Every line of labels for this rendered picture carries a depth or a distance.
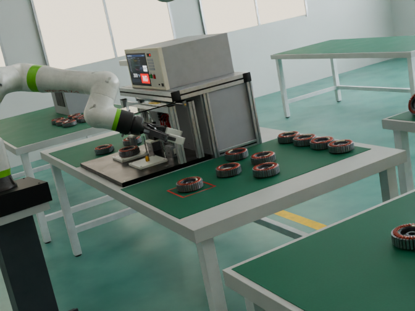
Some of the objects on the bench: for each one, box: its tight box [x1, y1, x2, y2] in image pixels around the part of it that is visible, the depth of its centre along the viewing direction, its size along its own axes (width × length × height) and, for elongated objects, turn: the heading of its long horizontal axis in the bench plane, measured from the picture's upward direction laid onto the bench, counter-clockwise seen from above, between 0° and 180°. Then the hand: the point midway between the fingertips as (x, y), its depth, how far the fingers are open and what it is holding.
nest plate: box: [128, 155, 168, 170], centre depth 307 cm, size 15×15×1 cm
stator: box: [176, 176, 203, 193], centre depth 258 cm, size 11×11×4 cm
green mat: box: [120, 138, 371, 219], centre depth 272 cm, size 94×61×1 cm, turn 155°
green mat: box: [49, 133, 146, 168], centre depth 384 cm, size 94×61×1 cm, turn 155°
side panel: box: [202, 81, 262, 159], centre depth 303 cm, size 28×3×32 cm, turn 155°
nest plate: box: [112, 150, 148, 163], centre depth 328 cm, size 15×15×1 cm
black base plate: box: [80, 141, 211, 188], centre depth 318 cm, size 47×64×2 cm
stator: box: [94, 144, 114, 155], centre depth 360 cm, size 11×11×4 cm
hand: (180, 137), depth 254 cm, fingers open, 13 cm apart
